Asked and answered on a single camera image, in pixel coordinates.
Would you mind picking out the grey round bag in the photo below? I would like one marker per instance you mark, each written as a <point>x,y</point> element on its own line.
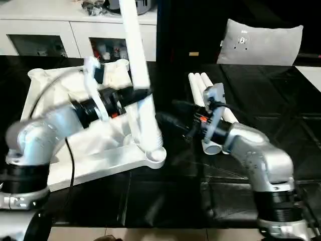
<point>148,6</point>

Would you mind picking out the white cabinet with glass doors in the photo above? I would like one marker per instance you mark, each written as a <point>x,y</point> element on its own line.
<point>50,27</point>

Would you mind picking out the white flat board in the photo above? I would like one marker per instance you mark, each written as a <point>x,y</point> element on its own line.
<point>311,75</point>

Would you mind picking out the white plastic table top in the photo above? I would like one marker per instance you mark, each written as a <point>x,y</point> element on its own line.
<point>100,155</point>

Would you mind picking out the grey cushion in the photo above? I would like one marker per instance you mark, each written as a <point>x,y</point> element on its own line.
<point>263,45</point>

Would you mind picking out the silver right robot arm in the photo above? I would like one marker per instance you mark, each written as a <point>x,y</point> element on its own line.
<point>263,155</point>

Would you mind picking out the small tan block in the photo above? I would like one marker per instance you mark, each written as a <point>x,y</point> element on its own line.
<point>194,54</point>

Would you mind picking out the dark clutter pile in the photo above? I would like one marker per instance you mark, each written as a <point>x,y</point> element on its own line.
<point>94,8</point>

